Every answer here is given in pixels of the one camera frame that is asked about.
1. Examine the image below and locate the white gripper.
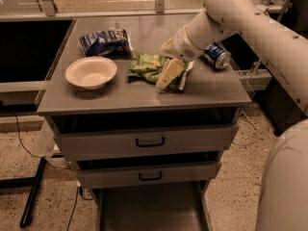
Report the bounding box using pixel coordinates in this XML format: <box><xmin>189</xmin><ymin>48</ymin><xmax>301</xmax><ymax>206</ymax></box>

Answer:
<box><xmin>156</xmin><ymin>25</ymin><xmax>206</xmax><ymax>90</ymax></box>

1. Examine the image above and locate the green jalapeno chip bag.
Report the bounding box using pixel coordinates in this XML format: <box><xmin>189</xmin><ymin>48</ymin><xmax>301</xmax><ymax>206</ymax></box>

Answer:
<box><xmin>126</xmin><ymin>52</ymin><xmax>193</xmax><ymax>91</ymax></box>

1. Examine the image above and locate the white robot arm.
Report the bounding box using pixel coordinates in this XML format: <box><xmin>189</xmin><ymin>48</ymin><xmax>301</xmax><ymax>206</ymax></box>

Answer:
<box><xmin>162</xmin><ymin>0</ymin><xmax>308</xmax><ymax>231</ymax></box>

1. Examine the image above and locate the blue chip bag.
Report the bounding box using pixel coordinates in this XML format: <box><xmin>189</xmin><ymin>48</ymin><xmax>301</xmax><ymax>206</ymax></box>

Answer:
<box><xmin>79</xmin><ymin>28</ymin><xmax>132</xmax><ymax>57</ymax></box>

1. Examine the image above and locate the grey drawer cabinet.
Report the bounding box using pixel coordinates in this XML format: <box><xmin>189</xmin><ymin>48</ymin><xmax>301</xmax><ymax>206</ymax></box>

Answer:
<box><xmin>36</xmin><ymin>13</ymin><xmax>253</xmax><ymax>231</ymax></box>

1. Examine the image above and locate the top grey drawer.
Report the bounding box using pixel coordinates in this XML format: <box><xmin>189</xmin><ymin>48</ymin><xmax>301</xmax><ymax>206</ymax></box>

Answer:
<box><xmin>55</xmin><ymin>124</ymin><xmax>239</xmax><ymax>161</ymax></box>

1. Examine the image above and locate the middle grey drawer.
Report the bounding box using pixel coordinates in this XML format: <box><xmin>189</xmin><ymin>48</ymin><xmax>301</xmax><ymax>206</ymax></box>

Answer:
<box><xmin>77</xmin><ymin>162</ymin><xmax>221</xmax><ymax>189</ymax></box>

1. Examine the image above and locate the bottom open grey drawer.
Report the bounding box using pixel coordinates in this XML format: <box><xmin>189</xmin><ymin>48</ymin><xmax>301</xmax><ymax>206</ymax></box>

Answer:
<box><xmin>96</xmin><ymin>182</ymin><xmax>214</xmax><ymax>231</ymax></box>

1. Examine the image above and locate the blue soda can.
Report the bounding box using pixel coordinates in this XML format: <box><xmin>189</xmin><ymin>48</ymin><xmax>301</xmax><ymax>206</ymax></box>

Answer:
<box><xmin>204</xmin><ymin>42</ymin><xmax>231</xmax><ymax>69</ymax></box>

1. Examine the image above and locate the white paper bowl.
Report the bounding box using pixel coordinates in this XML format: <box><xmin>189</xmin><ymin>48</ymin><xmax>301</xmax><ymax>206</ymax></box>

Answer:
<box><xmin>65</xmin><ymin>57</ymin><xmax>117</xmax><ymax>90</ymax></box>

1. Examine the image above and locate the dark grey side cabinet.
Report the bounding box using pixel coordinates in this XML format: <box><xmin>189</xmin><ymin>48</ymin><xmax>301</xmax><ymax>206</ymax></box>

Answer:
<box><xmin>258</xmin><ymin>78</ymin><xmax>307</xmax><ymax>136</ymax></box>

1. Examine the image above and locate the black metal table leg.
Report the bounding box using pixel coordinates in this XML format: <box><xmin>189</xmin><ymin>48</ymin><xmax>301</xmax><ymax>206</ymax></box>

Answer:
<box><xmin>0</xmin><ymin>158</ymin><xmax>47</xmax><ymax>229</ymax></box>

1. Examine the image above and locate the black floor cable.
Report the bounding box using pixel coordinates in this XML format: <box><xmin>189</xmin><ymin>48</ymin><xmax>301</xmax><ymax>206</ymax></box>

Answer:
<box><xmin>11</xmin><ymin>112</ymin><xmax>75</xmax><ymax>171</ymax></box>

